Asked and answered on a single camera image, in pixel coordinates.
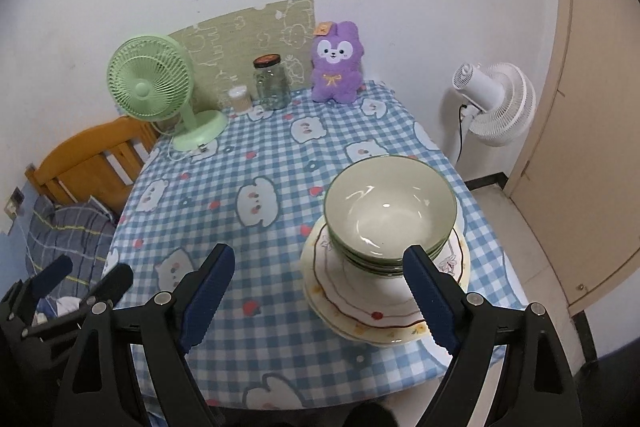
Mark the grey plaid pillow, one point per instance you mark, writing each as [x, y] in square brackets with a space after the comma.
[82, 231]

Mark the ceramic bowl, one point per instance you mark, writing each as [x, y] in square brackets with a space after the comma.
[375, 274]
[398, 250]
[378, 202]

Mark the green cartoon wall mat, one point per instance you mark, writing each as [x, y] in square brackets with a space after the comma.
[222, 49]

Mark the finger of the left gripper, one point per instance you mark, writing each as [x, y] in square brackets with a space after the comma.
[45, 281]

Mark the scalloped yellow flower plate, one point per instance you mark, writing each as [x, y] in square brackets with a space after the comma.
[353, 330]

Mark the white plate red pattern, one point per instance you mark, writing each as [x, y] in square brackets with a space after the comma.
[370, 296]

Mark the beaded yellow flower plate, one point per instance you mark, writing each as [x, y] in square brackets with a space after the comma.
[340, 306]

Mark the blue checkered tablecloth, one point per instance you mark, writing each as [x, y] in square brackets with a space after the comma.
[259, 188]

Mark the wall power socket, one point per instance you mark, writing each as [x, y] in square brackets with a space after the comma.
[14, 203]

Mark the green desk fan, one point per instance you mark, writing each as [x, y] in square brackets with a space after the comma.
[151, 78]

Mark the white crumpled cloth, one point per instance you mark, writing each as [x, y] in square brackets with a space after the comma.
[50, 308]

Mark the glass jar black lid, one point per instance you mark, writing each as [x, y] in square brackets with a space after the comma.
[271, 82]

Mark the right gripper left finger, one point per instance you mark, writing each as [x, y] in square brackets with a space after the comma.
[100, 385]

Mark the wooden bed headboard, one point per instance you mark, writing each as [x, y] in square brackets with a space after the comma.
[98, 162]

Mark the purple plush bunny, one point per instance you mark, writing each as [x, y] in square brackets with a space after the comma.
[336, 55]

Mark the toothpick container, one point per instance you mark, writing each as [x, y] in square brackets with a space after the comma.
[240, 99]

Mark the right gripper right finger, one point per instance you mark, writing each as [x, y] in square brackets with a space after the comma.
[536, 386]

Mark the white floor fan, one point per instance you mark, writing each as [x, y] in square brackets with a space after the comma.
[500, 104]

